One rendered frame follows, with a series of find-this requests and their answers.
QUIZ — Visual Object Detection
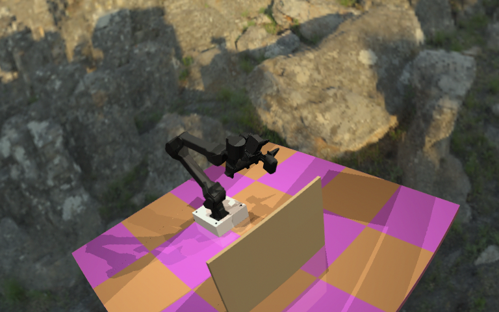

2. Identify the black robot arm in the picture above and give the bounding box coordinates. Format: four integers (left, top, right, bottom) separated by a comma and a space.
165, 131, 264, 221

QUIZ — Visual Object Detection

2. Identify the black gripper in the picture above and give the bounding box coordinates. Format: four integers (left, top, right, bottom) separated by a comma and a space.
244, 139, 279, 174

